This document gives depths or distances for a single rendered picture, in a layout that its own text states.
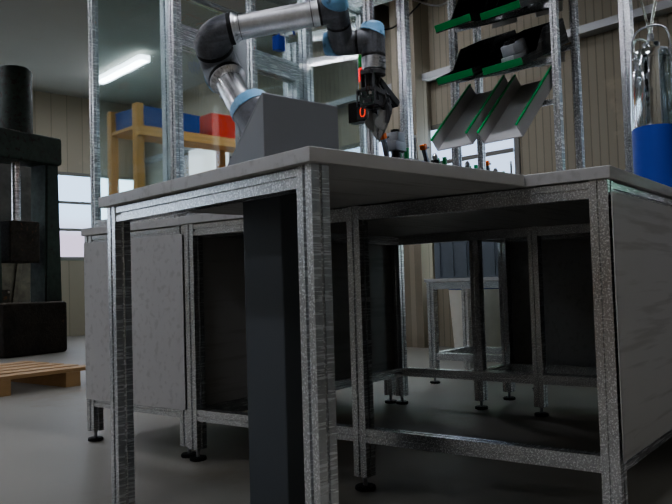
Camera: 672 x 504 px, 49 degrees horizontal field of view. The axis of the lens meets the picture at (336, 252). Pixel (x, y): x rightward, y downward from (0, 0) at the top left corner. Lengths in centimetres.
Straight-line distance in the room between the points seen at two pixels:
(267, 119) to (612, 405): 104
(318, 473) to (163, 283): 150
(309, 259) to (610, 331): 78
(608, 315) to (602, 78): 447
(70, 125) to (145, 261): 835
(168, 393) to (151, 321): 27
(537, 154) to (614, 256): 458
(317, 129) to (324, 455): 82
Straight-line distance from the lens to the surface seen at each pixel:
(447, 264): 440
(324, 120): 188
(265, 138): 175
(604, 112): 614
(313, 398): 140
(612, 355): 185
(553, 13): 230
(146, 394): 289
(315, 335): 138
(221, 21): 232
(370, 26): 238
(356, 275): 217
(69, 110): 1119
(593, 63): 626
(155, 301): 282
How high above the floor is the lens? 60
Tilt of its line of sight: 3 degrees up
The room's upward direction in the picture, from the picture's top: 2 degrees counter-clockwise
